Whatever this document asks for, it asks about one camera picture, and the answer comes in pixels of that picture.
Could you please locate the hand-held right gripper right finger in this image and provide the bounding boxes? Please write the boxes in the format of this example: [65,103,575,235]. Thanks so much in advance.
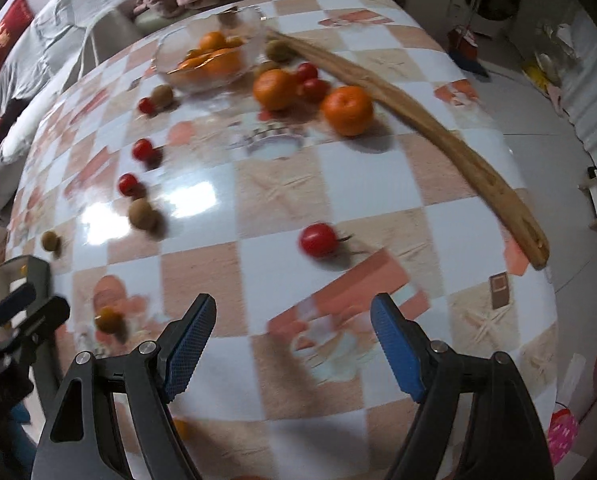
[370,292,552,480]

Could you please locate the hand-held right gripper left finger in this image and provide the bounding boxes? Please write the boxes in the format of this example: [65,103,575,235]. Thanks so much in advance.
[31,292,218,480]

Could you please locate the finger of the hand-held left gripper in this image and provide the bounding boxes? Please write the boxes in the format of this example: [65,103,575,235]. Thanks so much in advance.
[0,282,38,333]
[0,296,72,356]

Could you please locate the yellow cherry tomato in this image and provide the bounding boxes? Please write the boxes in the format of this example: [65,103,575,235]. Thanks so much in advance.
[96,306,125,333]

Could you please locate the red cherry tomato with stem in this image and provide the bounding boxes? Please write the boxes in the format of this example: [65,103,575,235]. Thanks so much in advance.
[299,222,354,260]

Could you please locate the fluted glass bowl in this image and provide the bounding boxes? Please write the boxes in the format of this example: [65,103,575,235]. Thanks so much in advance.
[151,5,269,95]

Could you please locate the dark grey chair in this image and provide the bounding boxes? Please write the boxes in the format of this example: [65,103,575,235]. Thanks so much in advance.
[0,255,64,401]

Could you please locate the checkered starfish tablecloth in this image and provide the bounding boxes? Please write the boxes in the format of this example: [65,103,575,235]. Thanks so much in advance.
[3,0,562,480]

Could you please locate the pink patterned bag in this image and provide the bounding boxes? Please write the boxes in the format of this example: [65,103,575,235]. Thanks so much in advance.
[546,402,582,468]

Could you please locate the long wooden tray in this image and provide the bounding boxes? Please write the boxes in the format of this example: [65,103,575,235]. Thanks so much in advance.
[263,27,550,271]

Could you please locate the large mandarin orange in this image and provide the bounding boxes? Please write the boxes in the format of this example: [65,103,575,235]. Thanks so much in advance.
[321,85,375,137]

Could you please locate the red patterned cushion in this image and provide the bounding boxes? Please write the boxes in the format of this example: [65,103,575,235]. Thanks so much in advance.
[0,0,34,83]

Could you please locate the grey sofa cover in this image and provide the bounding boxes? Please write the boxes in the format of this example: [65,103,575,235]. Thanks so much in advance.
[0,0,149,221]

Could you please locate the green cherry tomato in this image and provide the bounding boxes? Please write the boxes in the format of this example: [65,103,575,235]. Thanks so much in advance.
[266,40,293,63]

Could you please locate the yellow plastic item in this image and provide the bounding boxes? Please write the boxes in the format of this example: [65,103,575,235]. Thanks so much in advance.
[526,62,554,93]

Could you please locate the red dustpan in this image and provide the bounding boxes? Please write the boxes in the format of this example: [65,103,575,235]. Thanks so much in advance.
[447,27,479,63]

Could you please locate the white curtain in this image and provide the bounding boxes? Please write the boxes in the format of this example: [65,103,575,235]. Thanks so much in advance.
[553,0,597,161]

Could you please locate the rack with slippers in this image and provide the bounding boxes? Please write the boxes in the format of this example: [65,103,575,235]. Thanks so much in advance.
[523,20,579,116]

